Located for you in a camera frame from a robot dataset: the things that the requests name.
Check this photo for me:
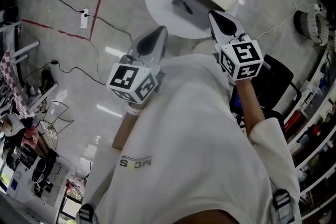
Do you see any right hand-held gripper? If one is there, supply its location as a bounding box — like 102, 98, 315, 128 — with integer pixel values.
208, 9, 265, 82

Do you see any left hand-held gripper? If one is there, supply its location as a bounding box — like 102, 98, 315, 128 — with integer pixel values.
106, 25, 169, 105

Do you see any black screwdriver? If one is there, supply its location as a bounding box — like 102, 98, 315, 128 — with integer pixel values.
179, 0, 194, 15

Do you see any person's left forearm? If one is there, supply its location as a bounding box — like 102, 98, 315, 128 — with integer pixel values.
112, 102, 142, 152

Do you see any person's right forearm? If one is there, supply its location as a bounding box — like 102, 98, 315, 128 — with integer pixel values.
234, 77, 265, 137

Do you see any white shelving rack with items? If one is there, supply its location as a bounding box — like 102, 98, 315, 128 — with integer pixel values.
285, 47, 336, 221

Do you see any white wristband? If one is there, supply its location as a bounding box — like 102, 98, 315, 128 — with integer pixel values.
125, 101, 142, 116

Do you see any white power strip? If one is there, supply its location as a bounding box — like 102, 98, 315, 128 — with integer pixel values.
80, 8, 90, 30

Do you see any black chair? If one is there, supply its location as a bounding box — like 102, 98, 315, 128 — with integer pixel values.
229, 54, 302, 140

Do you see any striped woven basket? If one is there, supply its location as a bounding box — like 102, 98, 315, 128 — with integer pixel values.
293, 9, 330, 47

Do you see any person's white shirt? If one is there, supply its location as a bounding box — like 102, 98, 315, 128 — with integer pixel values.
81, 54, 302, 224

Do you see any checkered cloth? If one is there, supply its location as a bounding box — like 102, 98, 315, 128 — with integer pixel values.
0, 51, 30, 114

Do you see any thin white cable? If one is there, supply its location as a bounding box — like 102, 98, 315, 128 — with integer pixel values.
253, 0, 322, 40

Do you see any white power strip cable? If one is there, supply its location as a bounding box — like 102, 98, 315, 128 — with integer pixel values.
83, 27, 106, 82

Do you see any black cable with adapter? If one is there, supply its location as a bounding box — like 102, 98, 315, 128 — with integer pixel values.
22, 59, 107, 87

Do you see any wire frame chair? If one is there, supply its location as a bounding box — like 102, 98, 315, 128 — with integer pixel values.
39, 101, 76, 151

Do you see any white metal frame table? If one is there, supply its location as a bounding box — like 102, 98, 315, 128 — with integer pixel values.
0, 19, 41, 62

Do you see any grey striped shoulder strap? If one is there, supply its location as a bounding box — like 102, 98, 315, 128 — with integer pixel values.
78, 203, 96, 224
272, 188, 292, 219

